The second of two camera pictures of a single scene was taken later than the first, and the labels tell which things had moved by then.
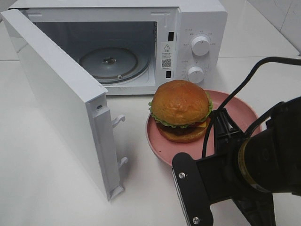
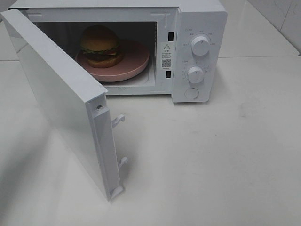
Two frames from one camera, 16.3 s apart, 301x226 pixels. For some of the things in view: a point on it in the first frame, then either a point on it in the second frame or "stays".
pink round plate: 240,110 → 136,57
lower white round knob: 195,74 stays
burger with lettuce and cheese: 181,110 → 100,47
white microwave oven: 80,103 stays
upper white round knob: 201,45 stays
